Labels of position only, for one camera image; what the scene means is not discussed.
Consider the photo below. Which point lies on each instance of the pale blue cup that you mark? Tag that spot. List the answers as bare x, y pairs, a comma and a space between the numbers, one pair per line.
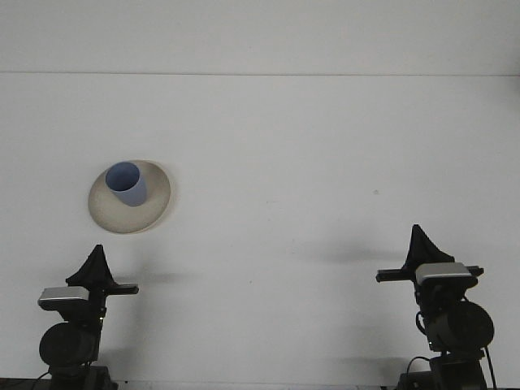
134, 195

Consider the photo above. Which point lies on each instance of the pale round plate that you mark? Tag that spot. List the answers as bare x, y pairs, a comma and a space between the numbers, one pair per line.
122, 219

